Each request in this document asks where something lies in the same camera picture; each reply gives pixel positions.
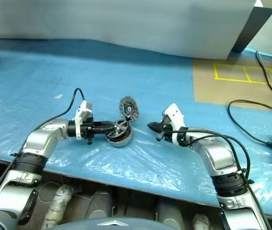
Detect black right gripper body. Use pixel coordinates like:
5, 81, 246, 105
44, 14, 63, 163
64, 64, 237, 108
157, 115, 174, 142

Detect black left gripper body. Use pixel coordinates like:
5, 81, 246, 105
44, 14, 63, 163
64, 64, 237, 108
80, 116, 103, 146

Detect silver motor stator copper windings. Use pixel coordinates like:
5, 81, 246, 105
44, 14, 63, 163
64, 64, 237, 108
107, 126, 134, 148

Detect small metal gear disc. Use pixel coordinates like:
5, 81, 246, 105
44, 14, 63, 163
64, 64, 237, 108
118, 95, 140, 122

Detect brown cardboard mat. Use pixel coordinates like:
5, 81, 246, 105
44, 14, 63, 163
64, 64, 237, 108
192, 51, 272, 113

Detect blue plastic table sheet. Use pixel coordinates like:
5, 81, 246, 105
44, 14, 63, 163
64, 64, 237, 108
0, 38, 272, 216

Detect grey rounded robot leg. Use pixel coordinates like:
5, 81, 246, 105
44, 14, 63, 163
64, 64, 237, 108
156, 202, 187, 230
85, 190, 114, 220

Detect white wrapped robot foot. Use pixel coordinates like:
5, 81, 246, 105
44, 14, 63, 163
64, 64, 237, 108
42, 184, 76, 228
193, 214, 211, 230

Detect grey robot torso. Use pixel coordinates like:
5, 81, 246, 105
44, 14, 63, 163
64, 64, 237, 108
61, 217, 170, 230

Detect large white board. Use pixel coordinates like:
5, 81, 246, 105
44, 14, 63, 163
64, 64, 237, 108
0, 0, 256, 60

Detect dark grey panel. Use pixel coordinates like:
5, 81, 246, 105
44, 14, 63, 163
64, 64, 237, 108
231, 6, 272, 54

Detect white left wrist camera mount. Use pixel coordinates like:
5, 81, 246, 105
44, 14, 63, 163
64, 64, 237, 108
75, 100, 94, 140

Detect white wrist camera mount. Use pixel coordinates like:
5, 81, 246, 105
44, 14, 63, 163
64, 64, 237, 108
162, 103, 186, 146
75, 100, 94, 140

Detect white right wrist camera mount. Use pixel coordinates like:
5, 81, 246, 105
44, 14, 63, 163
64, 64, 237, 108
162, 103, 186, 146

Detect black adapter power cable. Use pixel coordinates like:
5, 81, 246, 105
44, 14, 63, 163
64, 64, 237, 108
227, 99, 272, 147

